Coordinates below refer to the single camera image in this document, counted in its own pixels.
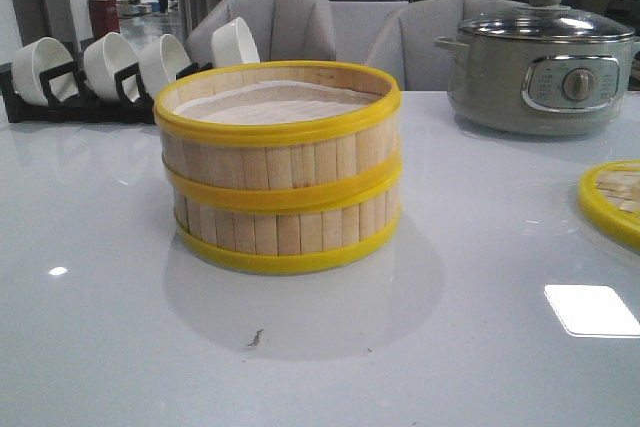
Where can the bamboo steamer lid yellow rim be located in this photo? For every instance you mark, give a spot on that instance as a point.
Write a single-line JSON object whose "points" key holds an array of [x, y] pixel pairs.
{"points": [[608, 196]]}

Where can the bamboo steamer tier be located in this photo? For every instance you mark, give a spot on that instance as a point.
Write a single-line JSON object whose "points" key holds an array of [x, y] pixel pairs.
{"points": [[291, 243], [301, 166]]}

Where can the grey chair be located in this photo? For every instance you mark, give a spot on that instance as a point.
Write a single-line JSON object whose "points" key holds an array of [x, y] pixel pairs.
{"points": [[282, 29], [404, 43]]}

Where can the grey chair left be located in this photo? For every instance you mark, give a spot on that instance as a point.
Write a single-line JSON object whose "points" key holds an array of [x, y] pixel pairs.
{"points": [[282, 29]]}

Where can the white bowl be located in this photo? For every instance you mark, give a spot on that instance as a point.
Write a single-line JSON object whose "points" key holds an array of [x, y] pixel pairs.
{"points": [[33, 59], [103, 59], [160, 61], [233, 44]]}

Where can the grey chair right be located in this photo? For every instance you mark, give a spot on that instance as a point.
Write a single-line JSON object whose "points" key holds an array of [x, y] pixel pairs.
{"points": [[404, 43]]}

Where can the white bowl far left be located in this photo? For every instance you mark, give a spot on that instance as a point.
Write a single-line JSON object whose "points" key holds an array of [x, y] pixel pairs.
{"points": [[33, 59]]}

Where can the green electric cooking pot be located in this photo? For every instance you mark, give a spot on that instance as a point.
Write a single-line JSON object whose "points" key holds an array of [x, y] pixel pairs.
{"points": [[538, 88]]}

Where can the black bowl rack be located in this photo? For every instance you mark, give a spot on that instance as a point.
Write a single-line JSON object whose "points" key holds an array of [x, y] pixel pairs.
{"points": [[133, 104]]}

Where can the red bin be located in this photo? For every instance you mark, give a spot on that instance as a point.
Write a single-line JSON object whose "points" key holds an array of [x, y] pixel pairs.
{"points": [[103, 17]]}

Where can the glass pot lid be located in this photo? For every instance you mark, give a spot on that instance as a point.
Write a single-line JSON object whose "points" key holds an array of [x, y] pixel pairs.
{"points": [[547, 21]]}

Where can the white bowl right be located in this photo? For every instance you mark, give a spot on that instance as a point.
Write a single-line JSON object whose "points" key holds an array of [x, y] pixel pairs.
{"points": [[233, 44]]}

